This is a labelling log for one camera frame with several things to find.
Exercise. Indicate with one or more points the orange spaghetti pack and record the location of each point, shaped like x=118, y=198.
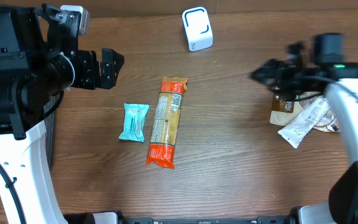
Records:
x=166, y=120

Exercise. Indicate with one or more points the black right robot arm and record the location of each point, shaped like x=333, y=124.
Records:
x=336, y=82

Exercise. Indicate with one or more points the light blue snack packet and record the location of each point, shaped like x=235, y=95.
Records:
x=134, y=120

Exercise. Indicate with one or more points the white barcode scanner stand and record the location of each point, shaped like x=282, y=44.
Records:
x=197, y=28

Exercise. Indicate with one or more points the beige bread snack bag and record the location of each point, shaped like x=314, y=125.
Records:
x=283, y=112

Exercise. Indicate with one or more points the brown cardboard back panel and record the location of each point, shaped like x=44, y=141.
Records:
x=109, y=8

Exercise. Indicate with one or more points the white cream tube brown cap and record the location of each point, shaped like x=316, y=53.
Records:
x=299, y=127

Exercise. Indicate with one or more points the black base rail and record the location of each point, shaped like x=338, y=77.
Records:
x=258, y=220

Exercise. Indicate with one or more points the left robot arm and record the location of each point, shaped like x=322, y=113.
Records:
x=40, y=58

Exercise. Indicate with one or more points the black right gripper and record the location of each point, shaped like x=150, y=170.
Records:
x=271, y=68

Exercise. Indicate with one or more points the grey plastic mesh basket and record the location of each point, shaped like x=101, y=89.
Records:
x=50, y=122

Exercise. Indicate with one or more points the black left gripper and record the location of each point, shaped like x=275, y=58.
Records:
x=91, y=78

